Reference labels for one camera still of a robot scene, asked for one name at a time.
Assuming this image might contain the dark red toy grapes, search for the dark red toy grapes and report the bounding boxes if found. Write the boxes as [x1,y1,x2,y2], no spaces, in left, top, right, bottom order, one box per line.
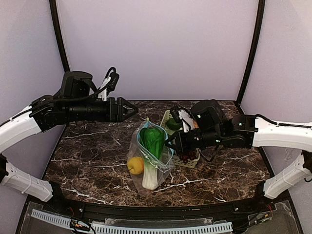
[179,151,196,164]

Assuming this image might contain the green toy leafy vegetable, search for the green toy leafy vegetable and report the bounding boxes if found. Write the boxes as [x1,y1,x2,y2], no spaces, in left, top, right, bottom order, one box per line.
[139,127,164,190]

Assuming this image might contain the clear zip top bag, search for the clear zip top bag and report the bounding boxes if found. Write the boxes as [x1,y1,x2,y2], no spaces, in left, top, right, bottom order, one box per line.
[127,119,174,196]

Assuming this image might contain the yellow toy lemon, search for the yellow toy lemon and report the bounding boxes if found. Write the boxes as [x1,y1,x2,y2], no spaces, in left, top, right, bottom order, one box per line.
[127,156,144,175]

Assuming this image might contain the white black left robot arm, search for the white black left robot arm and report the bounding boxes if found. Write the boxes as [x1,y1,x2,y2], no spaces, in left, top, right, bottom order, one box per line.
[0,67,138,202]

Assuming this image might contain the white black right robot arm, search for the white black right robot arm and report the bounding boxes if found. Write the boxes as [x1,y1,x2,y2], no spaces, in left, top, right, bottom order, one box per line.
[165,99,312,199]

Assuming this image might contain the pale green plastic basket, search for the pale green plastic basket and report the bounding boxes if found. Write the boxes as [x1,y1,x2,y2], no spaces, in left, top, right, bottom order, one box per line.
[160,110,200,169]

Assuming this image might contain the dark green toy avocado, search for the dark green toy avocado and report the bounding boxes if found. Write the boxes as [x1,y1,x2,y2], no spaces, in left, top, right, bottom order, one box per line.
[166,118,182,131]

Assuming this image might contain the brown toy mushroom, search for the brown toy mushroom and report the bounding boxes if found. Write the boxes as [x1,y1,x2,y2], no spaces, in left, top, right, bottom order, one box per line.
[193,120,199,128]

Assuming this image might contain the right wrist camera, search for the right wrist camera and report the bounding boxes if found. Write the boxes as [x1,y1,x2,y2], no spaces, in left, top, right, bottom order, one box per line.
[170,106,195,133]

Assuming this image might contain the black front frame rail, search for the black front frame rail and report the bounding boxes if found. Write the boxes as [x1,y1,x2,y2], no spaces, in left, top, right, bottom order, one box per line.
[64,199,258,221]

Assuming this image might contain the white slotted cable duct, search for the white slotted cable duct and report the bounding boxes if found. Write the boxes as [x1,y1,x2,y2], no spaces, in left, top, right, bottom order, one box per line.
[31,209,233,234]

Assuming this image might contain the black frame left post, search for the black frame left post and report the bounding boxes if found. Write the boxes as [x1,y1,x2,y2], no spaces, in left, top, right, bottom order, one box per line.
[49,0,80,105]

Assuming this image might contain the black frame post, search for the black frame post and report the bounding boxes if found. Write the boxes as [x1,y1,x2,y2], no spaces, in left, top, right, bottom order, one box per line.
[236,0,266,106]
[49,0,80,105]

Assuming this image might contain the black frame right post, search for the black frame right post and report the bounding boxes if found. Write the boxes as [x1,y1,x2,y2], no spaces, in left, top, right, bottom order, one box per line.
[236,0,266,106]

